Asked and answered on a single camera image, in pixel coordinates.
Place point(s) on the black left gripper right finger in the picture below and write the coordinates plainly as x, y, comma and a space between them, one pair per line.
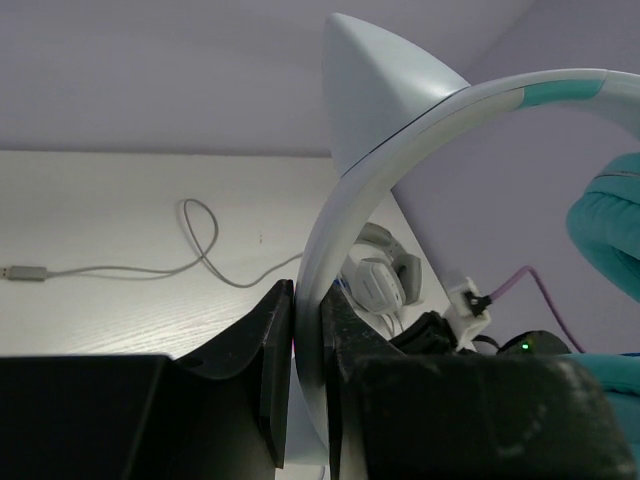
397, 416

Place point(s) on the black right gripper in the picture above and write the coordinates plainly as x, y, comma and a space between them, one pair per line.
431, 334

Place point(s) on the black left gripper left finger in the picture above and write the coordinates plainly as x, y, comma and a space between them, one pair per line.
218, 412

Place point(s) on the teal white cat-ear headphones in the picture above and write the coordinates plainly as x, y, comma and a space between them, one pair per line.
390, 105

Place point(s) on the grey white headphones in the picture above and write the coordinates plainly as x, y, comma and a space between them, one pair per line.
383, 285

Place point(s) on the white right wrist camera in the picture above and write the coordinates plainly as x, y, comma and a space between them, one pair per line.
466, 320

